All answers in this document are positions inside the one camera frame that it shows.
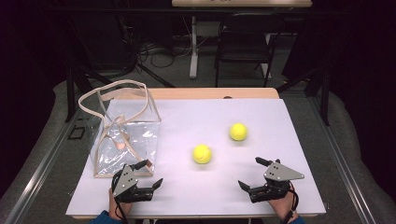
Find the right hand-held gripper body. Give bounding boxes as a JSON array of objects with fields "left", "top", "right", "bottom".
[{"left": 248, "top": 161, "right": 305, "bottom": 204}]

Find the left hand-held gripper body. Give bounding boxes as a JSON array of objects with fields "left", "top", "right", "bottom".
[{"left": 110, "top": 163, "right": 155, "bottom": 204}]

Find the clear plastic bag beige trim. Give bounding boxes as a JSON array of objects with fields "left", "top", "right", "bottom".
[{"left": 78, "top": 78, "right": 163, "bottom": 179}]

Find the yellow tennis ball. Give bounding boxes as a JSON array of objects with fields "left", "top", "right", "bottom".
[
  {"left": 229, "top": 122, "right": 248, "bottom": 142},
  {"left": 191, "top": 143, "right": 213, "bottom": 165}
]

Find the person's left hand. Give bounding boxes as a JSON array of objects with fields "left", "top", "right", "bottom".
[{"left": 107, "top": 188, "right": 134, "bottom": 220}]

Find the person's right hand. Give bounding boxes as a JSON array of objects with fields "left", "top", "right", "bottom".
[{"left": 267, "top": 191, "right": 299, "bottom": 221}]

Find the black metal stand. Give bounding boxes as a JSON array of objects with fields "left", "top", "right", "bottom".
[
  {"left": 276, "top": 66, "right": 331, "bottom": 127},
  {"left": 64, "top": 18, "right": 176, "bottom": 123}
]

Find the light wooden table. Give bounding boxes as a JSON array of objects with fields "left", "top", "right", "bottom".
[{"left": 65, "top": 87, "right": 327, "bottom": 220}]

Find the white desk leg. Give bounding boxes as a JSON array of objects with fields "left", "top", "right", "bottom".
[{"left": 189, "top": 16, "right": 201, "bottom": 79}]

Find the black folding chair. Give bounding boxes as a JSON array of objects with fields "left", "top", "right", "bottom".
[{"left": 214, "top": 12, "right": 286, "bottom": 89}]

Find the beige desk top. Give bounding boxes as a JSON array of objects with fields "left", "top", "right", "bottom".
[{"left": 171, "top": 0, "right": 313, "bottom": 8}]

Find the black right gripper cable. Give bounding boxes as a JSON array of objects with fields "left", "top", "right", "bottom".
[{"left": 280, "top": 181, "right": 300, "bottom": 224}]

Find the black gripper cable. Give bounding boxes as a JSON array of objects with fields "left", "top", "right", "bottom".
[
  {"left": 280, "top": 181, "right": 300, "bottom": 224},
  {"left": 111, "top": 174, "right": 130, "bottom": 224}
]

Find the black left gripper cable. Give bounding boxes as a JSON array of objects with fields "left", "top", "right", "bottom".
[{"left": 111, "top": 174, "right": 130, "bottom": 224}]

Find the grey metal floor rail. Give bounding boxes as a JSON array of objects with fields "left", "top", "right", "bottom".
[
  {"left": 4, "top": 119, "right": 73, "bottom": 224},
  {"left": 311, "top": 96, "right": 377, "bottom": 224}
]

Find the tangle of floor cables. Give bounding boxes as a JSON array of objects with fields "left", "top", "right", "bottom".
[{"left": 136, "top": 38, "right": 194, "bottom": 69}]

